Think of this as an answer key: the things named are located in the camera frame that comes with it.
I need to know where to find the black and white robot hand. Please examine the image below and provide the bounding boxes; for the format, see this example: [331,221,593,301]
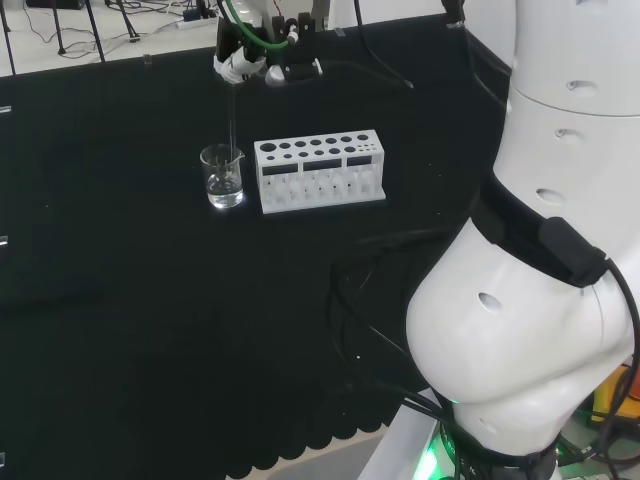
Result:
[213,14,326,89]

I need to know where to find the clear glass rod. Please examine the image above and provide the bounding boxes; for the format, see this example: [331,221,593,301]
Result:
[227,79,239,174]

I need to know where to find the white test tube rack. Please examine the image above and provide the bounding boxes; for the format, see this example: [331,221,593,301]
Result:
[253,128,389,216]

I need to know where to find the clear glass beaker with liquid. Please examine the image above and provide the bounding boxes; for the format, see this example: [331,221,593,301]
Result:
[199,143,246,210]

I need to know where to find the white power strip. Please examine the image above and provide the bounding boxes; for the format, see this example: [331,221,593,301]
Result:
[180,8,220,30]

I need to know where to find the black tripod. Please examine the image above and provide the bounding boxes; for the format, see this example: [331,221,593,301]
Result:
[104,0,142,45]
[0,0,107,77]

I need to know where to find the black bench cloth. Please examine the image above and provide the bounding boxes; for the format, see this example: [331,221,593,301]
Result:
[0,13,516,480]

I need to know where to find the yellow stop button box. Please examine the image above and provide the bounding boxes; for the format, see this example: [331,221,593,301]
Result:
[592,363,640,426]

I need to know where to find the green cable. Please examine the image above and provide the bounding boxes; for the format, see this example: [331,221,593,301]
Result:
[222,0,292,52]

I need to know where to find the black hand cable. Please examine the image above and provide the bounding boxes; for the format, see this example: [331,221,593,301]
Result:
[353,0,416,91]
[441,0,512,117]

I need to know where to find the black cable bundle on cloth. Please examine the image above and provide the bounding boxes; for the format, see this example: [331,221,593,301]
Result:
[323,227,454,419]

